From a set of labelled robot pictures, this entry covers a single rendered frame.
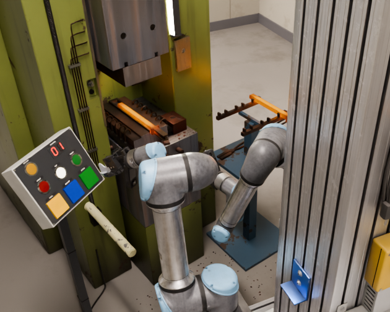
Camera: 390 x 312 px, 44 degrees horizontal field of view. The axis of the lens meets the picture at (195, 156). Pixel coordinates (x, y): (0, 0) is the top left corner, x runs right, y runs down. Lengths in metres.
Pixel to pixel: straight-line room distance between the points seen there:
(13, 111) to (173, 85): 0.85
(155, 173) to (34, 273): 1.96
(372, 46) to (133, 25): 1.43
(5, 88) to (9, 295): 1.24
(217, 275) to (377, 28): 0.99
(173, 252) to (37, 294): 1.71
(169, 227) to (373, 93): 0.76
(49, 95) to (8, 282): 1.40
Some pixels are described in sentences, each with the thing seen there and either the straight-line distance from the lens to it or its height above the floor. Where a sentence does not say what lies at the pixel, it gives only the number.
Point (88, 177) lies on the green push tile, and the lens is 2.09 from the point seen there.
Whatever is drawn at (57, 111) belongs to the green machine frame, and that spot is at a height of 1.20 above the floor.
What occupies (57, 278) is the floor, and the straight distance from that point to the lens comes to 3.12.
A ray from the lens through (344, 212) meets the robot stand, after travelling 1.04.
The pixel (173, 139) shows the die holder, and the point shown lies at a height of 0.92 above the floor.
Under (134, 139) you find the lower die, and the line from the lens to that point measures 2.35.
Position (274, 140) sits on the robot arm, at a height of 1.30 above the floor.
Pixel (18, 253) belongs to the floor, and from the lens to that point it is 3.36.
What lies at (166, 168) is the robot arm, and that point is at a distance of 1.34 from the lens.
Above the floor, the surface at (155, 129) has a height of 1.01.
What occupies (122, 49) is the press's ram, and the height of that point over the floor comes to 1.45.
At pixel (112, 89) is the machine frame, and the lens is 2.76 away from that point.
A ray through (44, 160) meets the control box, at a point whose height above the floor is 1.16.
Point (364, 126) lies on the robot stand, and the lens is 0.91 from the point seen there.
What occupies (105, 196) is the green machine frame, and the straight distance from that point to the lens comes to 2.60.
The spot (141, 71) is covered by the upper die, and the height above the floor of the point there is 1.32.
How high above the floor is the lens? 2.23
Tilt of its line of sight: 35 degrees down
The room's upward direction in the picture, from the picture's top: 3 degrees counter-clockwise
